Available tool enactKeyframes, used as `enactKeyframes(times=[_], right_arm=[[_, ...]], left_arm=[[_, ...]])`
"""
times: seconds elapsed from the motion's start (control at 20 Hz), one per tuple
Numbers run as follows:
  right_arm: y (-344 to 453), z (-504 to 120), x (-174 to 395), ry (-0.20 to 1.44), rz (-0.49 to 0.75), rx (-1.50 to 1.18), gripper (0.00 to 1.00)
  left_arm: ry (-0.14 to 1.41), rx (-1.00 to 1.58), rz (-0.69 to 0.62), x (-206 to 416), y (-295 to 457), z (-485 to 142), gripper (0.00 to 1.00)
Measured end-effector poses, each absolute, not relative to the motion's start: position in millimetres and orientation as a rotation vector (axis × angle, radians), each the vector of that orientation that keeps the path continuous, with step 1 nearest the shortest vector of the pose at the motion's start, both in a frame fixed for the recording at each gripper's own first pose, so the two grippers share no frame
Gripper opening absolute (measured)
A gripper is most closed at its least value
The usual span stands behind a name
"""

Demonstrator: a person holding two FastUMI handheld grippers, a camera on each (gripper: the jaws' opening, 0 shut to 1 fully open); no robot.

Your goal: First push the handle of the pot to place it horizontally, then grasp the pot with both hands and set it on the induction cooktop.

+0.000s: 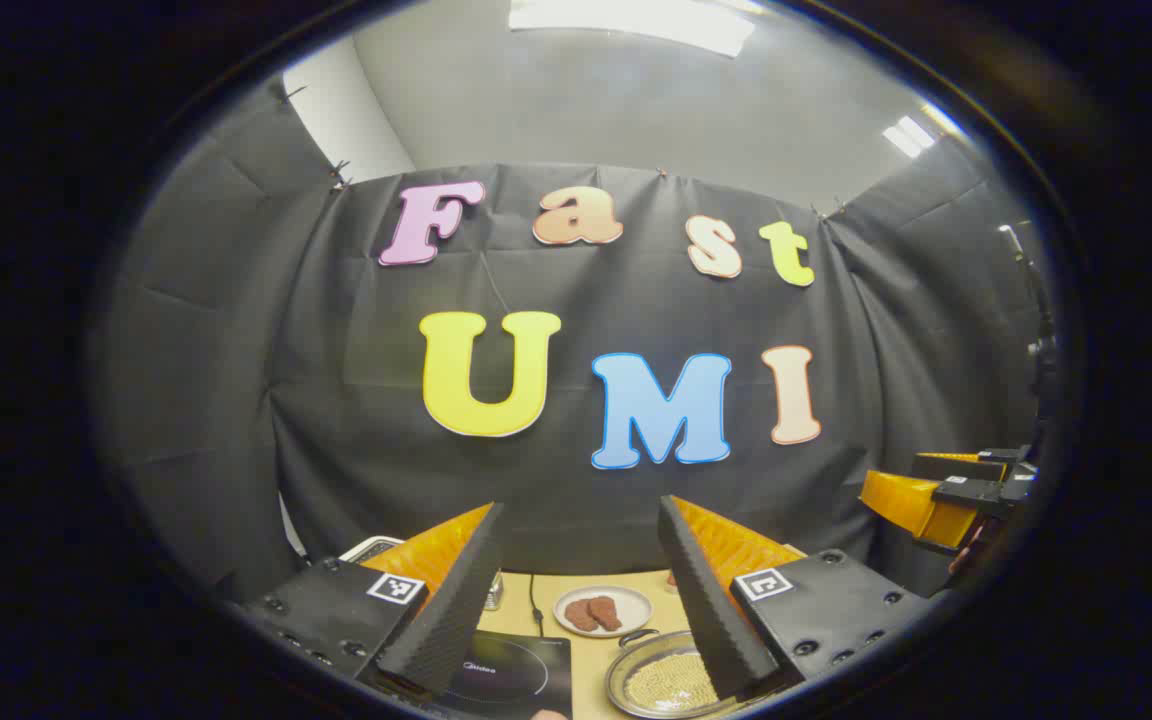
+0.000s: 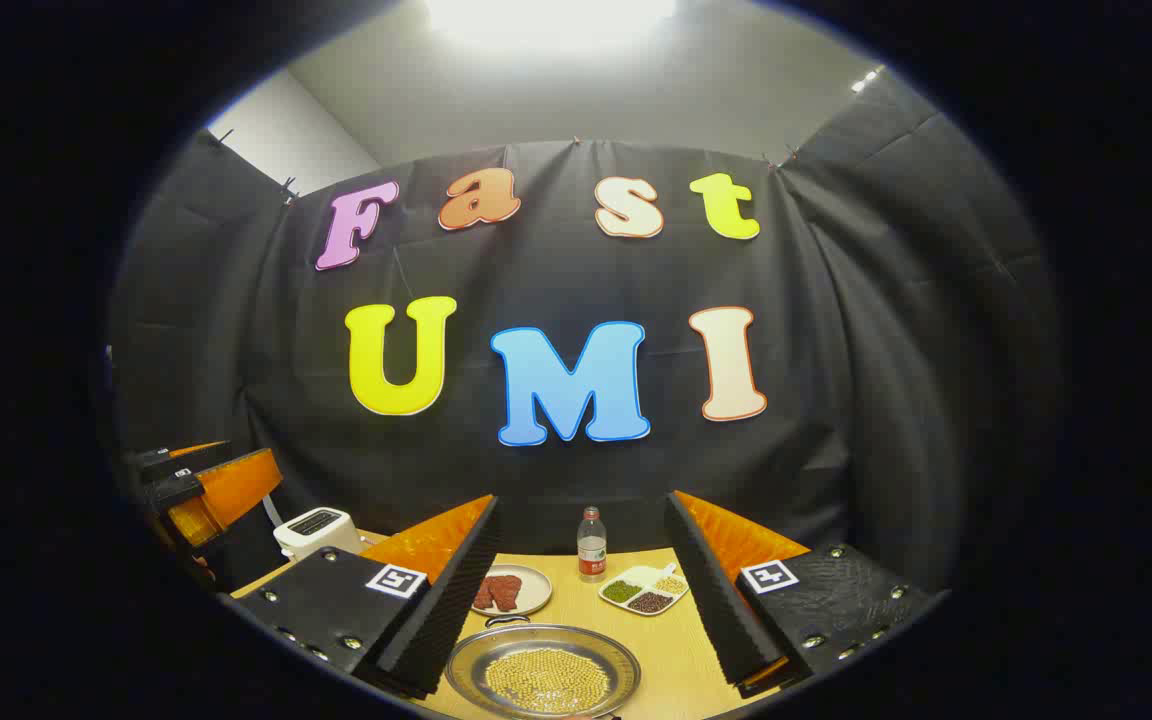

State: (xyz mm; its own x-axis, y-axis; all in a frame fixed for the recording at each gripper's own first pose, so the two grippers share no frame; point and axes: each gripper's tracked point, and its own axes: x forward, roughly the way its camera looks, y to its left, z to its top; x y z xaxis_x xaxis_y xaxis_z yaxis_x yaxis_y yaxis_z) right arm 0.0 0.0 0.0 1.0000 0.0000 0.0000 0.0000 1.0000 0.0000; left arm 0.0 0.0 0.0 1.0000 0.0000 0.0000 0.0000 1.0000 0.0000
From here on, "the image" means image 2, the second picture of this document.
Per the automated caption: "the white toaster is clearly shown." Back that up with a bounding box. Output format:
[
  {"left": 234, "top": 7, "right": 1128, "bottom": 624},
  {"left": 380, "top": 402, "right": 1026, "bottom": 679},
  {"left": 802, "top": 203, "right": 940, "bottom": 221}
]
[{"left": 273, "top": 508, "right": 365, "bottom": 561}]

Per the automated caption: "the clear plastic water bottle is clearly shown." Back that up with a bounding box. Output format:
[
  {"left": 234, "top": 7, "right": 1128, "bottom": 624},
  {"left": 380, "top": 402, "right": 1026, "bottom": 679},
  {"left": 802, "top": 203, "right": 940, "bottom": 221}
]
[{"left": 577, "top": 506, "right": 608, "bottom": 584}]

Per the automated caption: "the black backdrop cloth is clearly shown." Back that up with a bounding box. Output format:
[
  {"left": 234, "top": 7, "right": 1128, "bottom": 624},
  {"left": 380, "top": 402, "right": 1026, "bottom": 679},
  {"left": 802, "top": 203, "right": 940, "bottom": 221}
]
[{"left": 106, "top": 70, "right": 1067, "bottom": 601}]

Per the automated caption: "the round white plate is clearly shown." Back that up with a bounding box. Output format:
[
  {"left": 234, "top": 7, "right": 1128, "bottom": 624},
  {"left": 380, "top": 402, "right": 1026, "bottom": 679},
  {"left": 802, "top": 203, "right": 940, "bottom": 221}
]
[{"left": 471, "top": 564, "right": 554, "bottom": 617}]

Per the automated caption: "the large ceiling light panel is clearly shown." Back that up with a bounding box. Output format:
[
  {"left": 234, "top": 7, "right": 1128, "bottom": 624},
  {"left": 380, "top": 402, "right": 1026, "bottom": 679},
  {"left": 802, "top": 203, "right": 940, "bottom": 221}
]
[{"left": 426, "top": 0, "right": 677, "bottom": 51}]

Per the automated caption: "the stainless steel pot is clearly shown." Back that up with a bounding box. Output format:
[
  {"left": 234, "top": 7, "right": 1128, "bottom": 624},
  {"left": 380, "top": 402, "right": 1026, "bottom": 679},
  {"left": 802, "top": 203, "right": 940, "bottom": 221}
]
[{"left": 444, "top": 615, "right": 643, "bottom": 720}]

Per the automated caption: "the pile of soybeans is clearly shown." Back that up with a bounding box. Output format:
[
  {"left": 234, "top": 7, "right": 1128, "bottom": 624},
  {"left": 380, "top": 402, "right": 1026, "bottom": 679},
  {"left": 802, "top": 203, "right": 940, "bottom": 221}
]
[{"left": 484, "top": 647, "right": 612, "bottom": 714}]

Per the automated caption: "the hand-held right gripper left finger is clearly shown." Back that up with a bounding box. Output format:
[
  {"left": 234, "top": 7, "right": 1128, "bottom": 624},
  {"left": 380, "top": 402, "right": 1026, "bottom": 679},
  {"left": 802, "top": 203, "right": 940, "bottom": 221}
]
[{"left": 231, "top": 493, "right": 502, "bottom": 701}]

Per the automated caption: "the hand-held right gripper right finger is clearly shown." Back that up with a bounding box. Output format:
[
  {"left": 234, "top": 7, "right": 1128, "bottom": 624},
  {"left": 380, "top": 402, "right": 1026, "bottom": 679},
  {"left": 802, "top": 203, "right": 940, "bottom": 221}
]
[{"left": 663, "top": 490, "right": 937, "bottom": 701}]

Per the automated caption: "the white divided dish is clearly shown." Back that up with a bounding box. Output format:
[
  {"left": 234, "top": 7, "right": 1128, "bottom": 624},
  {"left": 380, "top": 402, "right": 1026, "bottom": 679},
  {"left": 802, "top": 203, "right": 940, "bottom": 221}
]
[{"left": 598, "top": 563, "right": 690, "bottom": 616}]

